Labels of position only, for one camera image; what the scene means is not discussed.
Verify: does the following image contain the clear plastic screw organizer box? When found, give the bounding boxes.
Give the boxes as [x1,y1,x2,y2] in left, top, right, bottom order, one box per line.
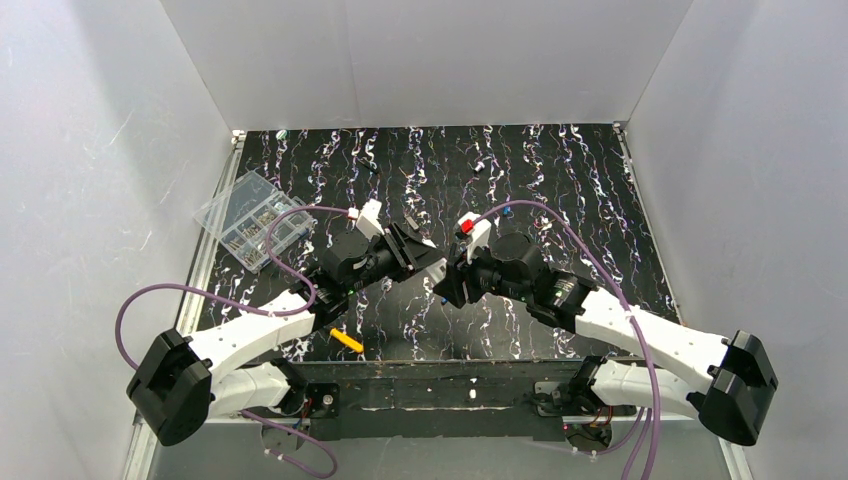
[194,171,316,273]

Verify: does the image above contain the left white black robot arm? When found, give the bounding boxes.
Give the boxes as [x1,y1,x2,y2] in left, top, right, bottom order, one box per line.
[127,223,445,446]

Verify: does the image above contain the white remote control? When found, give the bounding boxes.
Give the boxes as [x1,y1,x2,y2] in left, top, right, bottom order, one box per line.
[424,258,447,287]

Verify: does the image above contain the aluminium frame rail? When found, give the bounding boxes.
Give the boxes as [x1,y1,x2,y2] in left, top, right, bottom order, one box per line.
[122,129,753,480]

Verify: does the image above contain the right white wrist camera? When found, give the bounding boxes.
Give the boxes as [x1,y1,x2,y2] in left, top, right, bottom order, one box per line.
[457,212,492,263]

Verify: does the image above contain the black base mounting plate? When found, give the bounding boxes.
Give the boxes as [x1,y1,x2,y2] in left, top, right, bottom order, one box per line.
[241,360,639,444]

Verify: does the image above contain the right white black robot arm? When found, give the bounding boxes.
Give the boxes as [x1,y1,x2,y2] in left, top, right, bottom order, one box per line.
[433,233,779,446]

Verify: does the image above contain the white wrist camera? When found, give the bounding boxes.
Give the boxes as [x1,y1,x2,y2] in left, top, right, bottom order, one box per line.
[347,199,383,240]
[457,212,492,263]

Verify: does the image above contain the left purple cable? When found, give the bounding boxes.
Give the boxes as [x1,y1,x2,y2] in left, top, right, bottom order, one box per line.
[115,205,352,480]

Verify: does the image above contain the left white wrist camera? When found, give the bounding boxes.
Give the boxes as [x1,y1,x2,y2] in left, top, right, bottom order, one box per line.
[347,199,383,240]

